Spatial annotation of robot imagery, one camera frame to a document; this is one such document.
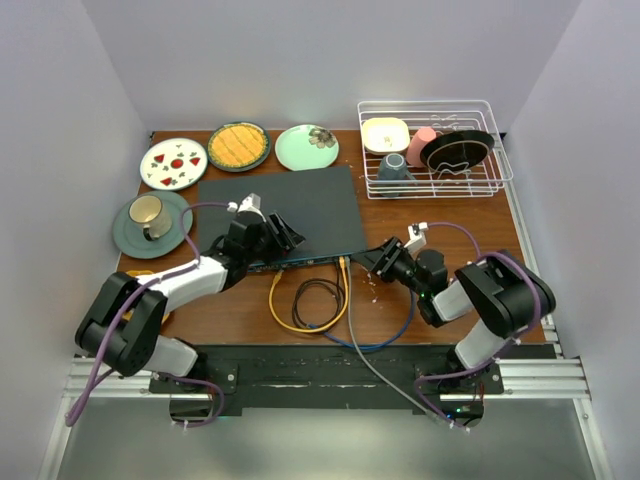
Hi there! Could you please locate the yellow woven pattern plate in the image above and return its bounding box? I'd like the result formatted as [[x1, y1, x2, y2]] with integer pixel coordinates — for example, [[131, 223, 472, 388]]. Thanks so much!
[[206, 122, 272, 173]]

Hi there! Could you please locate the white strawberry pattern plate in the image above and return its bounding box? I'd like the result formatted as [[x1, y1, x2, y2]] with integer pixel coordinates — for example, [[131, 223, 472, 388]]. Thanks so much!
[[139, 138, 208, 191]]

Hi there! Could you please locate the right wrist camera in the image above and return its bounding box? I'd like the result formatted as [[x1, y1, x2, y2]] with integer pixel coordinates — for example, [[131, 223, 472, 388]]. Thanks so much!
[[404, 222, 429, 254]]

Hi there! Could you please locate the grey green saucer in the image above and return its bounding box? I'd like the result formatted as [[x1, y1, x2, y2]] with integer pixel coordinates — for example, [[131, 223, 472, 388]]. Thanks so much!
[[112, 191, 188, 259]]

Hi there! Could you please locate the mint green flower plate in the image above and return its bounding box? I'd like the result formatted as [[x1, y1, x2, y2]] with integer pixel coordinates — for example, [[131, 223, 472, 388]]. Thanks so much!
[[275, 124, 340, 171]]

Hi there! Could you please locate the yellow scalloped plate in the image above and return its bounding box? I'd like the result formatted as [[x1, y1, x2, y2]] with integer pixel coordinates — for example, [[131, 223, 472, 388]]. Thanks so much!
[[125, 270, 154, 278]]

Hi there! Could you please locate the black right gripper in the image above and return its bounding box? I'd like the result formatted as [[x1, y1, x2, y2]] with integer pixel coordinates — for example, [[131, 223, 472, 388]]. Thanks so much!
[[350, 236, 426, 297]]

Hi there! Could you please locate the cream square bowl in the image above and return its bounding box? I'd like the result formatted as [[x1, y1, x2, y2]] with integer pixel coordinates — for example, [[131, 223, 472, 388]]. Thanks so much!
[[361, 117, 411, 155]]

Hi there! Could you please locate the white wire dish rack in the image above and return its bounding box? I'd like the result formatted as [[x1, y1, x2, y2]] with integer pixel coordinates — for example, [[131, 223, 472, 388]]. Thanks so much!
[[357, 100, 513, 200]]

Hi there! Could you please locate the black round plate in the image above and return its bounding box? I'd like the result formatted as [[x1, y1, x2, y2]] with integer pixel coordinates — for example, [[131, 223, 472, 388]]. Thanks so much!
[[421, 130, 495, 174]]

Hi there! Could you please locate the cream ceramic mug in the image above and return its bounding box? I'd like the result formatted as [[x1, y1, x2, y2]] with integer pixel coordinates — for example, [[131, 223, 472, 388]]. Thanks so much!
[[128, 195, 172, 241]]

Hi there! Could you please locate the grey blue mug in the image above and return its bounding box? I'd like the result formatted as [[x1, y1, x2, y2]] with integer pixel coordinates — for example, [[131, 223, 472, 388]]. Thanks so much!
[[376, 153, 416, 182]]

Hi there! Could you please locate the black cable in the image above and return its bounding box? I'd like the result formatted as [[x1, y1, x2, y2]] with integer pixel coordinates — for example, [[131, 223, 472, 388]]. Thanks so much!
[[291, 278, 347, 331]]

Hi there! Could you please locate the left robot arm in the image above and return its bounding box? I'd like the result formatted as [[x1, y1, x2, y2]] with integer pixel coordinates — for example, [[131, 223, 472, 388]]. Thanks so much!
[[75, 211, 305, 392]]

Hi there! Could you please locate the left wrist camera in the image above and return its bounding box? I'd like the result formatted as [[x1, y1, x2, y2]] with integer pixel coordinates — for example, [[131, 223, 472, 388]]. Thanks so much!
[[238, 193, 262, 216]]

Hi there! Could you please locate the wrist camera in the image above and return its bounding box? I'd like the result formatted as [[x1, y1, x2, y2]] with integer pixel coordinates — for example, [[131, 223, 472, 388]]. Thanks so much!
[[238, 193, 262, 216], [404, 222, 429, 254]]

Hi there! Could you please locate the black network switch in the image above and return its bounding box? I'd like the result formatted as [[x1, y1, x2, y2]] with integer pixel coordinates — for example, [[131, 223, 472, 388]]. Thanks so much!
[[198, 166, 367, 268]]

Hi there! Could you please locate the grey ethernet cable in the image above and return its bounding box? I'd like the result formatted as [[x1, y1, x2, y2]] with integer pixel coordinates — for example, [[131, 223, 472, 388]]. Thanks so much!
[[345, 259, 444, 426]]

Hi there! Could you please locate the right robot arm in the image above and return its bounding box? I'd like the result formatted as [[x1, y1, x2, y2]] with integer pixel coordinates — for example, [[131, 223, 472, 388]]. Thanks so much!
[[351, 237, 556, 393]]

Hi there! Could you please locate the pink cup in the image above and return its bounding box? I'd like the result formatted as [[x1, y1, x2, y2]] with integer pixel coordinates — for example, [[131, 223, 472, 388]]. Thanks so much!
[[405, 127, 437, 168]]

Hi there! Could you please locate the yellow ethernet cable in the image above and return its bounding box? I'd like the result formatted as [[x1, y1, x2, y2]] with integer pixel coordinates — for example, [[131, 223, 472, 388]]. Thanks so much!
[[268, 255, 350, 333]]

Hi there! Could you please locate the blue ethernet cable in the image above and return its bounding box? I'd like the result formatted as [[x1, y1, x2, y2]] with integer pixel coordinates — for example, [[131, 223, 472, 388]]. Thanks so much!
[[305, 287, 416, 351]]

